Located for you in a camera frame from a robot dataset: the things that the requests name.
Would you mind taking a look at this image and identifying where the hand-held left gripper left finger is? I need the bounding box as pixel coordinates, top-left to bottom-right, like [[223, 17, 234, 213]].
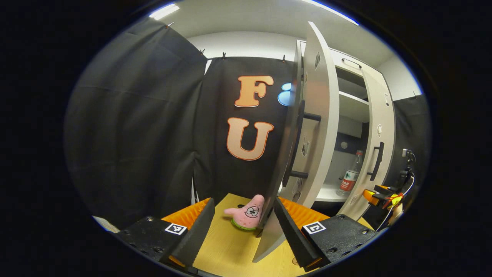
[[115, 197, 216, 268]]

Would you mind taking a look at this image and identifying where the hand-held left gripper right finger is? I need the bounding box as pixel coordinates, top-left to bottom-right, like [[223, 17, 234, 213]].
[[274, 196, 380, 272]]

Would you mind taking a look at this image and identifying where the clear plastic bottle red label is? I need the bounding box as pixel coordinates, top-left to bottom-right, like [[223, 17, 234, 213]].
[[337, 149, 364, 198]]

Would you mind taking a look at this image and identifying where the pink starfish plush toy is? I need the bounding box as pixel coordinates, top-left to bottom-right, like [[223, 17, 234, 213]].
[[224, 194, 266, 232]]

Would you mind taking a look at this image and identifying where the white cabinet drawer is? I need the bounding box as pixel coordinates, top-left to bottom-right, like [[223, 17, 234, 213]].
[[331, 45, 386, 80]]

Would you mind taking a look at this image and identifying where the black backdrop cloth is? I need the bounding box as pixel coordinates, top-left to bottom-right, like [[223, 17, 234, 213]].
[[63, 17, 428, 232]]

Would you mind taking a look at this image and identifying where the ceiling light panel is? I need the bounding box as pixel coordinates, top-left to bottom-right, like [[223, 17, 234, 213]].
[[149, 3, 180, 21]]

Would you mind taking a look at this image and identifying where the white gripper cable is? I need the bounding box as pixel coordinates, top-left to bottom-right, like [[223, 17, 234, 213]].
[[378, 173, 417, 232]]

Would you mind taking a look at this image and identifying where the black door handle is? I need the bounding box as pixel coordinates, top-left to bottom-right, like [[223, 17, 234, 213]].
[[282, 100, 322, 188], [367, 141, 385, 182]]

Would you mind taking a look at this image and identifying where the dark drawer handle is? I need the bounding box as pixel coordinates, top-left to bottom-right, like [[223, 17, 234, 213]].
[[341, 57, 363, 70]]

